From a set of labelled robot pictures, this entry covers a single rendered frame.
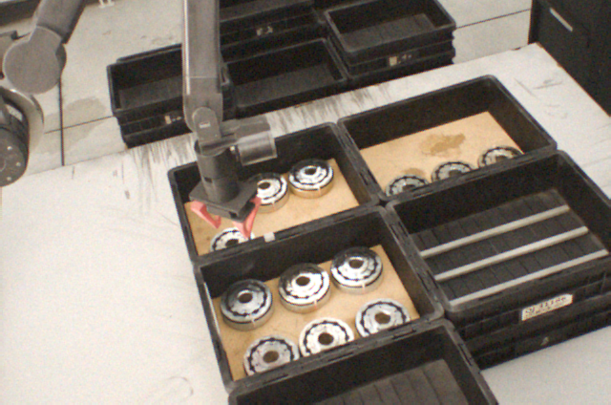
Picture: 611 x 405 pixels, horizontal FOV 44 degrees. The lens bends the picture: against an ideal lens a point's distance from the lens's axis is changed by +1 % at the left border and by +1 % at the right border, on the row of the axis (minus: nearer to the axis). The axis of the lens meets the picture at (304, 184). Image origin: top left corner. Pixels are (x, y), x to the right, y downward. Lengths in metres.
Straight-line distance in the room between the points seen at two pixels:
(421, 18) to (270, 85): 0.62
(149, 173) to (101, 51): 2.06
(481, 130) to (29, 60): 1.09
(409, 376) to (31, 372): 0.81
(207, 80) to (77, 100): 2.62
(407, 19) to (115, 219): 1.44
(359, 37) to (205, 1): 1.73
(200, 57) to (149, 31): 2.97
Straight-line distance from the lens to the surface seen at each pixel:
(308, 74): 2.86
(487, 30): 3.75
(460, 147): 1.79
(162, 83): 2.78
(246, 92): 2.82
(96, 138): 3.46
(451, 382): 1.38
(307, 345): 1.39
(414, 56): 2.67
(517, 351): 1.54
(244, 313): 1.46
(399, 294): 1.48
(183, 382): 1.60
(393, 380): 1.38
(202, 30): 1.14
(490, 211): 1.64
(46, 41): 1.12
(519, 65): 2.28
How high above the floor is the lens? 2.00
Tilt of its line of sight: 43 degrees down
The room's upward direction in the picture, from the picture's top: 10 degrees counter-clockwise
